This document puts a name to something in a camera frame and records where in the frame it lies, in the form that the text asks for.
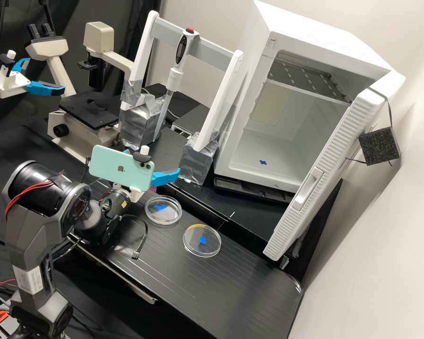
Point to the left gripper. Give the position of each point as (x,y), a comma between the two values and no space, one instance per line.
(10,83)

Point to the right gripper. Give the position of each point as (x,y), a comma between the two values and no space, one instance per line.
(136,195)

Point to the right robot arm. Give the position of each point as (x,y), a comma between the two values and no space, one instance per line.
(28,226)

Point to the left phone holder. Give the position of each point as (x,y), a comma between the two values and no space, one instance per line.
(7,65)

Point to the petri dish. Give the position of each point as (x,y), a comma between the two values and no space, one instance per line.
(162,211)

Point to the cream microscope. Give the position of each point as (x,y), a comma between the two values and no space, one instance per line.
(81,129)

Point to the petri dish lid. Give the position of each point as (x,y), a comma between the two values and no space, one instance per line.
(202,241)

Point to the white pipette stand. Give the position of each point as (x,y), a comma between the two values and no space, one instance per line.
(219,102)

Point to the black platform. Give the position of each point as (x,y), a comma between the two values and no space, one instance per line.
(247,219)
(198,289)

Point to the pipette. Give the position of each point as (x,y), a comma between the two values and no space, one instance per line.
(181,49)

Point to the incubator door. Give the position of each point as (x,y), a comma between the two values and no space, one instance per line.
(325,169)

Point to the white incubator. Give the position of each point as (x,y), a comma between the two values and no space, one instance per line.
(304,42)

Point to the right wrist camera phone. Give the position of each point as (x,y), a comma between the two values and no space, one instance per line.
(118,167)

